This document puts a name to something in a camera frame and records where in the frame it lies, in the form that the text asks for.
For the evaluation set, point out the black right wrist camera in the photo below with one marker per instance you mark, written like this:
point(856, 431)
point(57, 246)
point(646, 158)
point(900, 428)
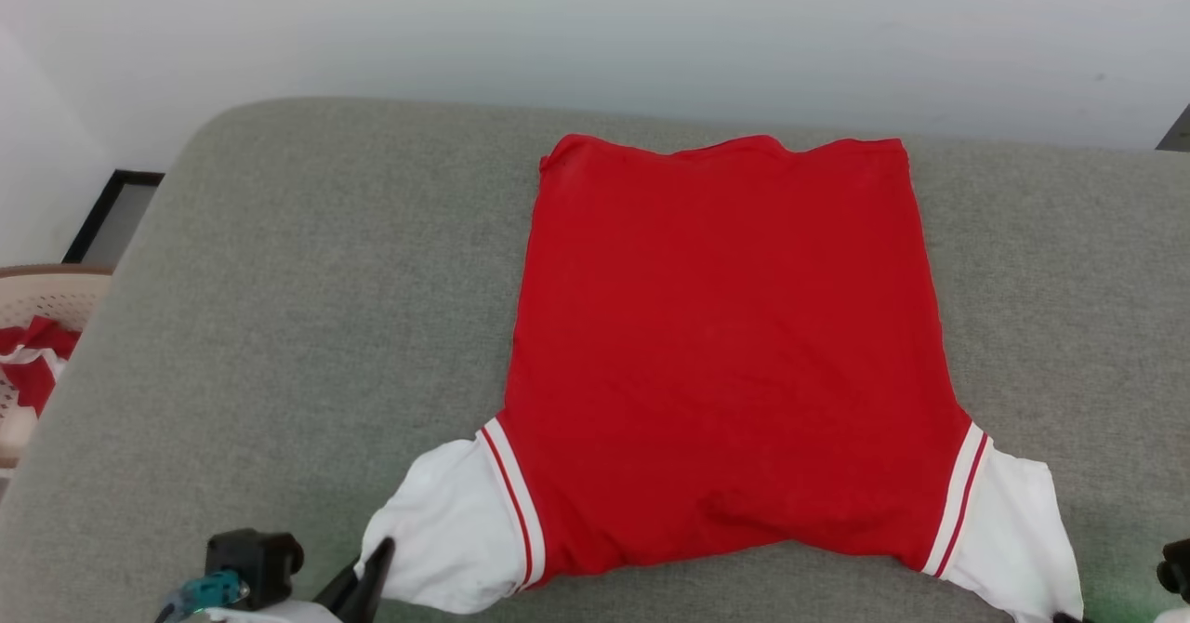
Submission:
point(1176, 569)

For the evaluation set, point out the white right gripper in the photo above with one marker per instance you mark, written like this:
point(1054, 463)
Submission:
point(1173, 617)

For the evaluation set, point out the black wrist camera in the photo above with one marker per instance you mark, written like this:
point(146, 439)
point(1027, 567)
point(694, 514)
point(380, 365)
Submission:
point(256, 558)
point(1176, 569)

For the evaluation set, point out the red and white jersey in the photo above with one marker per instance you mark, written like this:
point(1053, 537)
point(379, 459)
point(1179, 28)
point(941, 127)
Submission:
point(725, 353)

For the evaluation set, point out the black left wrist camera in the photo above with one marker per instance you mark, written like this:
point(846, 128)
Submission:
point(256, 558)

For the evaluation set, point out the red white garment in basket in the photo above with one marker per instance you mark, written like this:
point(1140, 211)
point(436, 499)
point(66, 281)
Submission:
point(37, 363)

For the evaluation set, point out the beige plastic laundry basket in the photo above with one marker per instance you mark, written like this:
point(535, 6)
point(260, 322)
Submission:
point(51, 293)

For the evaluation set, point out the dark grey slanted post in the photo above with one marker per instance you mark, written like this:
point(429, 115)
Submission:
point(1176, 132)

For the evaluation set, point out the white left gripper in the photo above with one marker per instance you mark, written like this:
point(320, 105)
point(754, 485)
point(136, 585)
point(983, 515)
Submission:
point(270, 615)

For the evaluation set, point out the black rectangular frame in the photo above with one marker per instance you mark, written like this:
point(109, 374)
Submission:
point(98, 218)

